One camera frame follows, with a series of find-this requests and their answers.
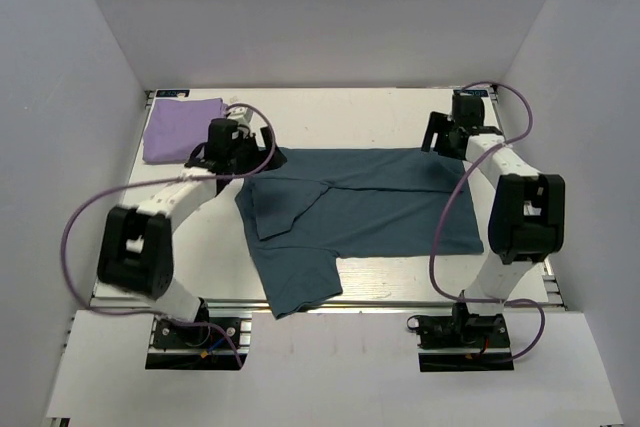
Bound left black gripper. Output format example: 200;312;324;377
229;127;288;177

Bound dark teal t-shirt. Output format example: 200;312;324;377
235;148;484;318

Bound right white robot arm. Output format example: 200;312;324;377
422;87;566;346

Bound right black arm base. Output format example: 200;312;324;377
406;303;514;373

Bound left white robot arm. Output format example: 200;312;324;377
97;117;286;346

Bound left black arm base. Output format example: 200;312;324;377
145;314;251;371

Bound right blue table sticker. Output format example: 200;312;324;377
468;89;489;98

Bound blue table sticker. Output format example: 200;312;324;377
155;89;190;98
468;89;489;98

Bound folded lavender t-shirt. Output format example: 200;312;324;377
142;98;227;165

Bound left blue table sticker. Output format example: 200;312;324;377
155;89;190;98

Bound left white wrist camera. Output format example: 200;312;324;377
226;105;253;127

